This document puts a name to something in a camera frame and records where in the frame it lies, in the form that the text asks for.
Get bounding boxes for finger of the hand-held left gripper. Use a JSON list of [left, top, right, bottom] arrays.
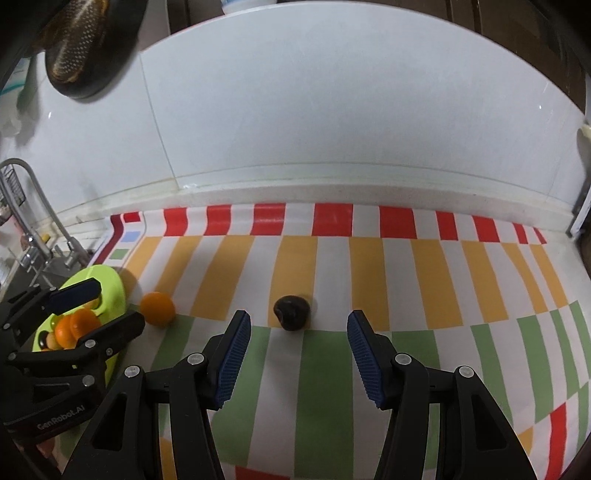
[[0, 277, 103, 344], [7, 311, 147, 393]]

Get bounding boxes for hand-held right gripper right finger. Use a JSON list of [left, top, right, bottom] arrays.
[[346, 309, 539, 480]]

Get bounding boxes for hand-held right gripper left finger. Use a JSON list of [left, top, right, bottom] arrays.
[[60, 309, 252, 480]]

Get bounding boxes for green plastic plate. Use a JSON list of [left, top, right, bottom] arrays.
[[32, 264, 130, 388]]

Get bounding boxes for large orange mandarin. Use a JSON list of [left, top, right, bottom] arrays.
[[52, 315, 78, 350]]

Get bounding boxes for small dark purple fruit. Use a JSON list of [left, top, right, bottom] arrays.
[[273, 295, 311, 330]]

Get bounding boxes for small orange mandarin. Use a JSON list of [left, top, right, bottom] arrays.
[[140, 292, 176, 328]]

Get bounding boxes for striped colourful cloth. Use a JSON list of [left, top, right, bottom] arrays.
[[60, 203, 587, 480]]

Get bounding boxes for steel faucet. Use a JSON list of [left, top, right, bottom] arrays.
[[0, 158, 88, 273]]

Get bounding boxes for black hanging colander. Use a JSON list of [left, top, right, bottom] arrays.
[[44, 0, 148, 99]]

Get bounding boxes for dark wooden cabinet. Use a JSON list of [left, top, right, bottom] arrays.
[[166, 0, 578, 51]]

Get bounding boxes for black wire basket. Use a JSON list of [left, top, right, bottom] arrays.
[[0, 166, 25, 205]]

